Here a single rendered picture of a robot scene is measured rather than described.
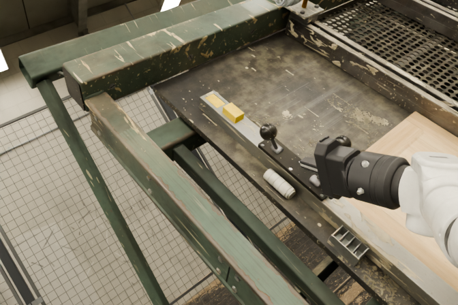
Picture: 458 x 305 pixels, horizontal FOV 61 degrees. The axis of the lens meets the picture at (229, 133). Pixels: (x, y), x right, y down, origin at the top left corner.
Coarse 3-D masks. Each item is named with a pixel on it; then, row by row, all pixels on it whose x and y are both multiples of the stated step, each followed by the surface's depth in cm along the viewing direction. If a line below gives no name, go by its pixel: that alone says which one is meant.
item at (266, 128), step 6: (264, 126) 82; (270, 126) 81; (264, 132) 81; (270, 132) 81; (276, 132) 82; (264, 138) 82; (270, 138) 82; (276, 144) 89; (276, 150) 91; (282, 150) 91
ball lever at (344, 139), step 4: (340, 136) 82; (344, 136) 82; (340, 140) 81; (344, 140) 81; (348, 140) 81; (344, 144) 81; (348, 144) 81; (312, 176) 86; (316, 176) 86; (312, 180) 86; (316, 180) 85; (316, 184) 85; (320, 184) 85
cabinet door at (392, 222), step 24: (408, 120) 109; (384, 144) 101; (408, 144) 102; (432, 144) 103; (456, 144) 104; (384, 216) 85; (408, 240) 82; (432, 240) 83; (432, 264) 78; (456, 288) 75
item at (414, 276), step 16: (208, 96) 104; (208, 112) 104; (224, 128) 101; (240, 128) 97; (256, 128) 98; (256, 144) 94; (272, 160) 91; (288, 176) 89; (304, 192) 87; (320, 208) 85; (336, 208) 83; (352, 208) 83; (336, 224) 83; (352, 224) 81; (368, 224) 81; (368, 240) 78; (384, 240) 79; (368, 256) 80; (384, 256) 76; (400, 256) 77; (400, 272) 75; (416, 272) 75; (432, 272) 75; (416, 288) 73; (432, 288) 73; (448, 288) 73; (432, 304) 72; (448, 304) 71
